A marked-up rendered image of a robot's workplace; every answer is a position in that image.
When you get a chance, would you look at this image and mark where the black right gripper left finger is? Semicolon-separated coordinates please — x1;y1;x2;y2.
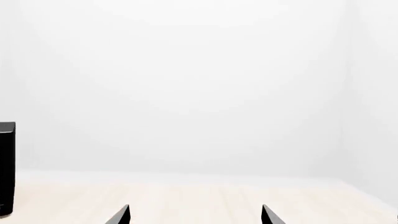
104;203;131;224

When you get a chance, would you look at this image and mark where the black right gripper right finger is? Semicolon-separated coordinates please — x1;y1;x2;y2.
261;203;287;224

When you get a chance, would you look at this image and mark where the tall black box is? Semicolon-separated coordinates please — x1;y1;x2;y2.
0;121;17;217

